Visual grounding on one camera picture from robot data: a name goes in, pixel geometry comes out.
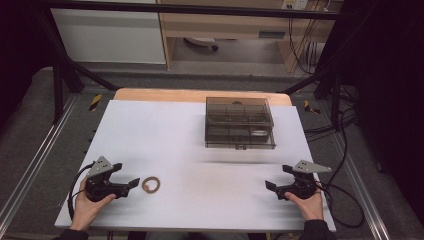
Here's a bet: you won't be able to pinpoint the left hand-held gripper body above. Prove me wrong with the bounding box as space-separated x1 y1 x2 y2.
84 155 130 203

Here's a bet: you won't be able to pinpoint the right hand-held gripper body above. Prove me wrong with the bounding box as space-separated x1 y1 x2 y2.
275 159 333 201

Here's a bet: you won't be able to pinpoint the brown ring bracelet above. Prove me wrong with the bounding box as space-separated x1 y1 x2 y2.
141 176 162 195

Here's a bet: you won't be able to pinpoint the smoky transparent drawer box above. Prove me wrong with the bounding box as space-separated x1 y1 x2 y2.
204 96 277 151

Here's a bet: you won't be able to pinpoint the person's right hand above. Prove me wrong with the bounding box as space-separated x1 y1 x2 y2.
284 191 325 221

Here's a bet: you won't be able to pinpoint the person's left hand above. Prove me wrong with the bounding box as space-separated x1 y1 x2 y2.
69 189 118 231

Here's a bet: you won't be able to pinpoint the white table cover board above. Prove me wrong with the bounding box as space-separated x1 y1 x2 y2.
54 99 337 233

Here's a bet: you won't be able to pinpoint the white cabinet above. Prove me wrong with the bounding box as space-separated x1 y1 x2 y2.
50 0 167 65

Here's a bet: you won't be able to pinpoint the black curtain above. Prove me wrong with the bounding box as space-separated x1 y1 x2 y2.
0 0 54 128
319 0 424 218

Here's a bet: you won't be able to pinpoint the office chair base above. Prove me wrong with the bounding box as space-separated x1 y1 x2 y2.
182 36 220 53

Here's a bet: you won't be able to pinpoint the light wooden desk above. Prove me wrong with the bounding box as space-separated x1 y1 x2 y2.
156 0 345 73

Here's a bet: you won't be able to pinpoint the white power strip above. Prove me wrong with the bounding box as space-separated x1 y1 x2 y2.
280 0 310 11

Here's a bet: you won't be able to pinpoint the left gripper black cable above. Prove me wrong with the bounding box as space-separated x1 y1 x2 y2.
67 161 96 221

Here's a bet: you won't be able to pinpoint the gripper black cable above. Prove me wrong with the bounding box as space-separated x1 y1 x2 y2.
67 161 96 221
315 109 366 230

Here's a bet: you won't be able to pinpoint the bundle of black cables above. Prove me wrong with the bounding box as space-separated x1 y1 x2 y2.
304 112 358 143

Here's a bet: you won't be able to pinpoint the aluminium rail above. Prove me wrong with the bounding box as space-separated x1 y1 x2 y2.
0 94 80 234
333 133 392 240

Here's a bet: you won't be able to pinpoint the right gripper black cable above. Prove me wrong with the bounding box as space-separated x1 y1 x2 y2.
315 109 366 230

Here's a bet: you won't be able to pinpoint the hanging black cables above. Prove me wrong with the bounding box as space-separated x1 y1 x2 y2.
287 15 322 75

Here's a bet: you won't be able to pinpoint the black metal frame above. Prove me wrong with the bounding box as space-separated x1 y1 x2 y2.
33 0 354 126

